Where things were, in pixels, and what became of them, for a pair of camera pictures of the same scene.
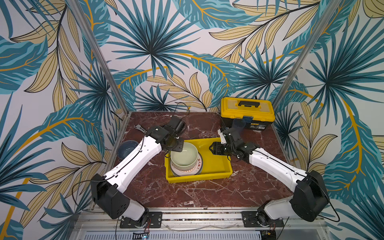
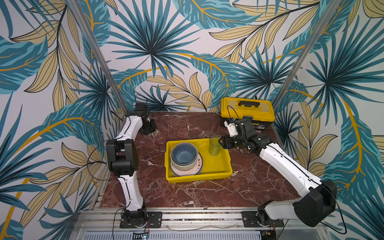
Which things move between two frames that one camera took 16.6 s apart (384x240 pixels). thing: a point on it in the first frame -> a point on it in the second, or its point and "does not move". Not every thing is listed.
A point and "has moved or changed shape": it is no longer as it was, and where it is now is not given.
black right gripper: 218,148 -> 227,141
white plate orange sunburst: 194,171 does not move
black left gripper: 173,141 -> 148,127
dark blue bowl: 124,147 has moved or changed shape
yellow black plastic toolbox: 258,113 does not move
